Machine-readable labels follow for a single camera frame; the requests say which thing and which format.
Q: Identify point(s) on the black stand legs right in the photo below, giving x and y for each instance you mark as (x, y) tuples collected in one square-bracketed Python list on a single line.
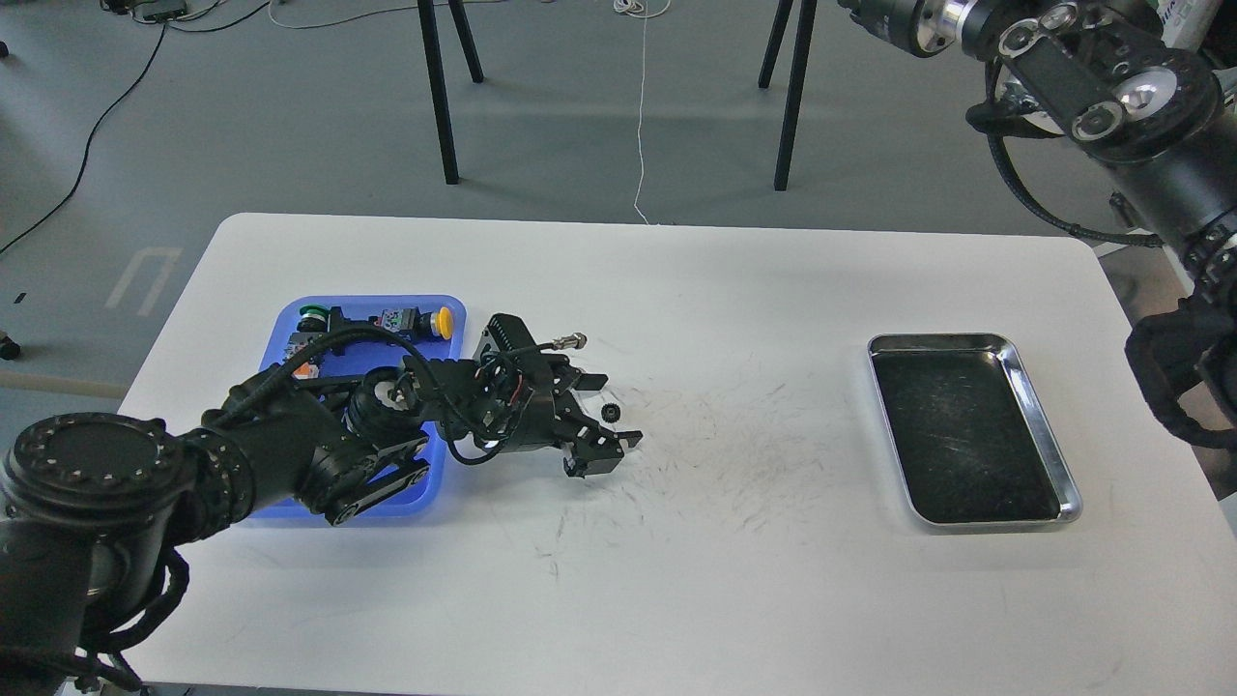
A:
[(803, 37)]

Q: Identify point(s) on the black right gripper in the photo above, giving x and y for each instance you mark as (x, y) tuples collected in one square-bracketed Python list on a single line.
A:
[(920, 28)]

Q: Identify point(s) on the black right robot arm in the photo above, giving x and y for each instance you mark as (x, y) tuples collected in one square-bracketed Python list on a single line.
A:
[(1153, 117)]

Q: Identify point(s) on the silver metal tray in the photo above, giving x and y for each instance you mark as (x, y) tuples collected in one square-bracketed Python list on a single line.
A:
[(973, 445)]

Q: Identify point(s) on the blue plastic tray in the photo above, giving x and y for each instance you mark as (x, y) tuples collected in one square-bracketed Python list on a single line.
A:
[(290, 338)]

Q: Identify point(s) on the yellow push button switch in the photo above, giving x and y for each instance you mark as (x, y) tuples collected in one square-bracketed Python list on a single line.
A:
[(434, 325)]

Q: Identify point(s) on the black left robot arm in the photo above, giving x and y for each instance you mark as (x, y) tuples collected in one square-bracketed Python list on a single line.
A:
[(96, 506)]

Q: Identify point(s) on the white cardboard box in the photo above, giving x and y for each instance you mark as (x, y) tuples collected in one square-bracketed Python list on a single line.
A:
[(1187, 22)]

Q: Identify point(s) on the green push button switch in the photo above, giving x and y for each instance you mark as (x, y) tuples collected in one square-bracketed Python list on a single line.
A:
[(320, 319)]

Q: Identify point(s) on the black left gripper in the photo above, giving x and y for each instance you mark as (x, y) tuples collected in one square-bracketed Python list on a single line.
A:
[(503, 399)]

